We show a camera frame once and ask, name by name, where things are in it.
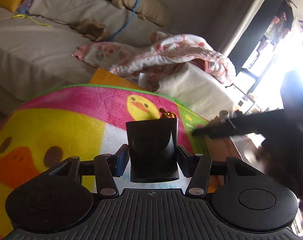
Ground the beige covered sofa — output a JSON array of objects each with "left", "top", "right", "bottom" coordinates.
[{"left": 0, "top": 0, "right": 234, "bottom": 120}]

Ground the beige pillow with blue strap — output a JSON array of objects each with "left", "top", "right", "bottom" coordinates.
[{"left": 112, "top": 0, "right": 170, "bottom": 28}]

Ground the colourful cartoon play mat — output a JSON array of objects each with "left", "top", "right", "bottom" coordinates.
[{"left": 0, "top": 85, "right": 209, "bottom": 239}]

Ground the brown toy animal figurine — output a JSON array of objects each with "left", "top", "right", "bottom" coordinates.
[{"left": 158, "top": 108, "right": 177, "bottom": 119}]

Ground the brown plush toy on sofa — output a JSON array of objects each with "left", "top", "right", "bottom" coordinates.
[{"left": 70, "top": 18, "right": 111, "bottom": 42}]

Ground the black cylindrical cup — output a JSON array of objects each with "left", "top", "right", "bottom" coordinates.
[{"left": 126, "top": 118, "right": 180, "bottom": 183}]

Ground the floral pink blanket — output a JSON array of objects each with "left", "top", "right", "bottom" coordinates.
[{"left": 72, "top": 31, "right": 236, "bottom": 85}]

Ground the pink cardboard box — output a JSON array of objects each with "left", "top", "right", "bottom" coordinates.
[{"left": 205, "top": 133, "right": 265, "bottom": 171}]

